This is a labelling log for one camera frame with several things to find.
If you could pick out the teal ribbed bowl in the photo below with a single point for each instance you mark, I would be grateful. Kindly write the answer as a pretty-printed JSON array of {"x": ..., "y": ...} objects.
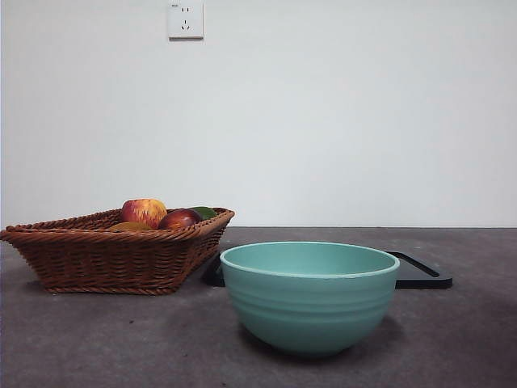
[{"x": 309, "y": 311}]

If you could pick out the brown kiwifruit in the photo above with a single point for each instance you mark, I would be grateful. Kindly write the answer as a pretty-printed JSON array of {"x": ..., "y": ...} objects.
[{"x": 128, "y": 226}]

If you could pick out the green fruit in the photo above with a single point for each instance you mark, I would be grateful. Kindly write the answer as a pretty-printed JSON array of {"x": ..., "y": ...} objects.
[{"x": 207, "y": 212}]

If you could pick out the dark red apple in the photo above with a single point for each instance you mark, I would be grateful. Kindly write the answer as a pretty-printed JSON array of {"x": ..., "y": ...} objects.
[{"x": 179, "y": 220}]

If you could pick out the red yellow apple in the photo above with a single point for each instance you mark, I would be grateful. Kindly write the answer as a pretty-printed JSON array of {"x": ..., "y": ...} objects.
[{"x": 143, "y": 213}]

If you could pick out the brown wicker basket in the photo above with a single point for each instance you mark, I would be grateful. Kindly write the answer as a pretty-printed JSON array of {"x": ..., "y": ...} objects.
[{"x": 105, "y": 262}]

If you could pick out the black rectangular tray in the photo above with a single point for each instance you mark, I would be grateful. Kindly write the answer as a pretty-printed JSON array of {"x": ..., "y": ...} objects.
[{"x": 422, "y": 279}]

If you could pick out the white wall socket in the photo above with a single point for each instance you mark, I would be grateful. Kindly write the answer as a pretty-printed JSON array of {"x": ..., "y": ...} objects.
[{"x": 186, "y": 20}]

